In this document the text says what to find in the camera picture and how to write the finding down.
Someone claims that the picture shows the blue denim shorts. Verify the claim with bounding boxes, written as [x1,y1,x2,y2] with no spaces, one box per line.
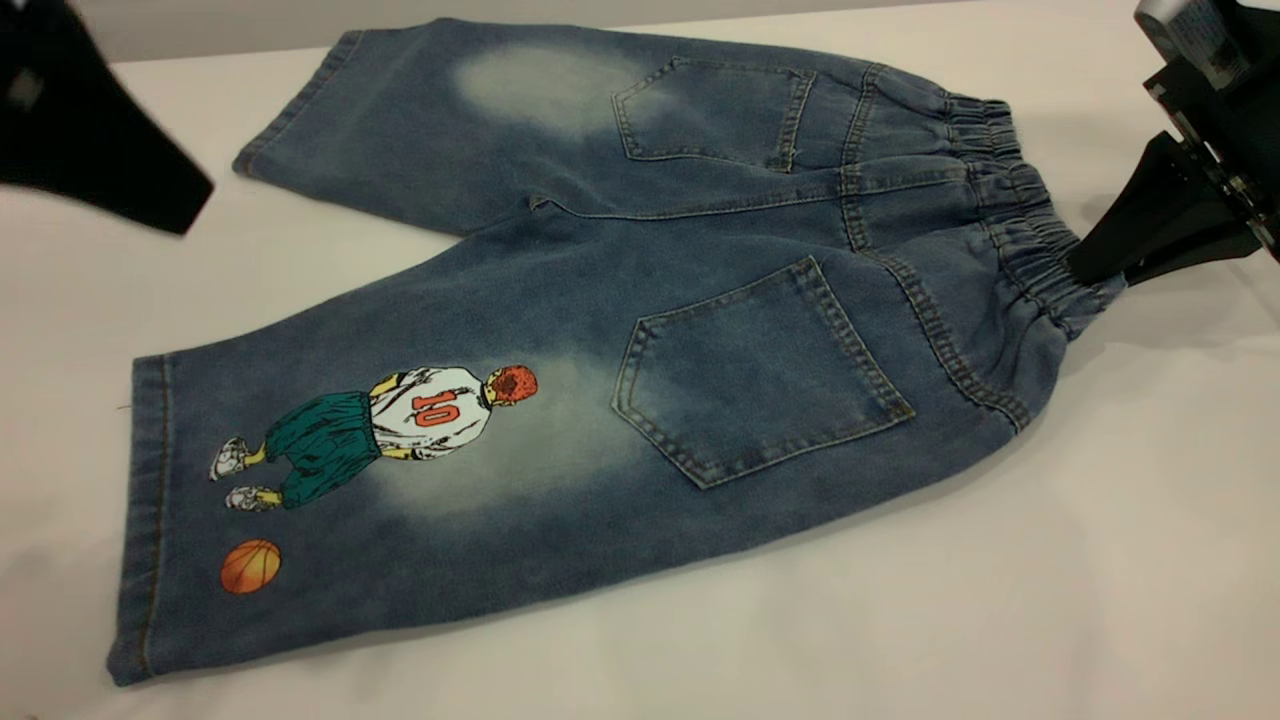
[107,18,1126,688]

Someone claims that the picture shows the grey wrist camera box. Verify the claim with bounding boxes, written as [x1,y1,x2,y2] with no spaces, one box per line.
[1135,0,1253,89]

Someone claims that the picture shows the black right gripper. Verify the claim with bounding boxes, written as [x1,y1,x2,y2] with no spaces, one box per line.
[1065,60,1280,286]

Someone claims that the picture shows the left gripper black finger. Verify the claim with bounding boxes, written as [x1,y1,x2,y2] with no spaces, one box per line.
[0,0,215,236]

